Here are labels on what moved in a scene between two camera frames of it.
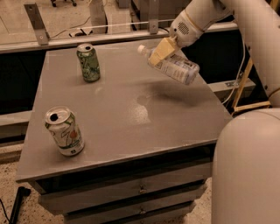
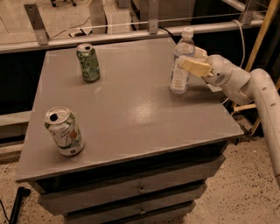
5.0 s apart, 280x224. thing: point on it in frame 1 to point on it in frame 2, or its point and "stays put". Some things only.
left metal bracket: (35, 17) stays put
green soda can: (88, 61) stays put
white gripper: (183, 31) to (223, 72)
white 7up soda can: (65, 129) stays put
